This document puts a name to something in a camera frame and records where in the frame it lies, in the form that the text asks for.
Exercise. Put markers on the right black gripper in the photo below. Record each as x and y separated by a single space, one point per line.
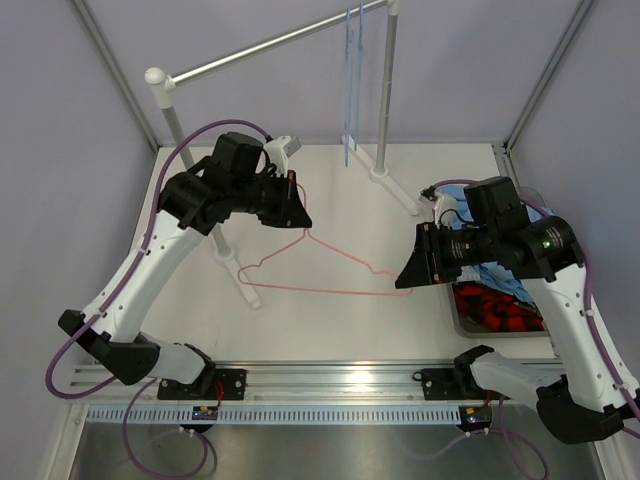
427 264

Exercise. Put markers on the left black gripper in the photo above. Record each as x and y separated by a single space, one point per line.
279 218

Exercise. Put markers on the pink wire hanger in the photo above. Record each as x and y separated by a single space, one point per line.
355 247

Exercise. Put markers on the red black plaid shirt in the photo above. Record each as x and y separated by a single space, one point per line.
495 311

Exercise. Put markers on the light blue shirt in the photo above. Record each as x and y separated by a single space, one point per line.
491 274

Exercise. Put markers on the blue wire hanger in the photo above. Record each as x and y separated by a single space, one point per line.
349 68
356 80

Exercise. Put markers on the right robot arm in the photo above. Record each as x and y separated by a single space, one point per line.
596 392

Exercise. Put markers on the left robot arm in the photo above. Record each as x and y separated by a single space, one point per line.
241 175

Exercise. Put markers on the clear plastic bin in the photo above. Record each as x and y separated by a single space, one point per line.
502 233

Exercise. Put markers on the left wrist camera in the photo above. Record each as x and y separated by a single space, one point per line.
280 150

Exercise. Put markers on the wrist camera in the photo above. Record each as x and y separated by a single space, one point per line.
443 206
280 150

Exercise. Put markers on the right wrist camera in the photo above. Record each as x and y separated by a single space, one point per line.
443 206

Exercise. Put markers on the aluminium mounting rail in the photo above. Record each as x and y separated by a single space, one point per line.
286 383

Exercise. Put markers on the light blue cable duct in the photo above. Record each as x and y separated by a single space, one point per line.
276 415

